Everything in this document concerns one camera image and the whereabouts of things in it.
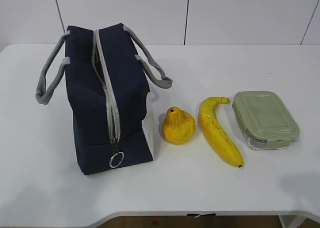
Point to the green lid glass container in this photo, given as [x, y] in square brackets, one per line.
[264, 120]

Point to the yellow banana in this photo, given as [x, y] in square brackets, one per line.
[215, 134]

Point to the yellow pear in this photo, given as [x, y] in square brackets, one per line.
[178, 126]

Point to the navy blue lunch bag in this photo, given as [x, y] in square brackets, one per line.
[107, 74]

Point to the white table leg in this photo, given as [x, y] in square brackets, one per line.
[291, 221]

